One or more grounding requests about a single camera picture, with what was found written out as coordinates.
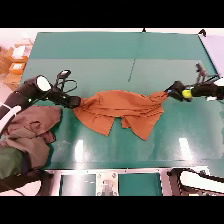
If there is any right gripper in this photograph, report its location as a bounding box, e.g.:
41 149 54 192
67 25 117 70
166 80 195 103

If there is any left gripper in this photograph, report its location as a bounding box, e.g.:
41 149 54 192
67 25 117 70
58 93 83 110

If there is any orange shirt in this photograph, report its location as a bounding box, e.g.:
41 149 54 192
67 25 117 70
72 89 170 142

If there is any brown garment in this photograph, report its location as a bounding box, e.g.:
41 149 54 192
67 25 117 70
0 105 64 172

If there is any dark green garment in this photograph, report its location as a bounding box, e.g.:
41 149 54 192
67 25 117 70
0 145 26 181

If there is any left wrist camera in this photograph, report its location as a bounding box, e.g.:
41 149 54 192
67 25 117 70
54 69 79 95

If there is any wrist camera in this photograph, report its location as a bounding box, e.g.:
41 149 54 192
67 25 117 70
54 69 79 95
194 62 218 85

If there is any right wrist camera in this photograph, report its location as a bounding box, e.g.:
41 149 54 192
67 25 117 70
194 62 218 85

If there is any silver frame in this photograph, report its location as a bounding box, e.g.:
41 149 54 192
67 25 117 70
42 167 224 197

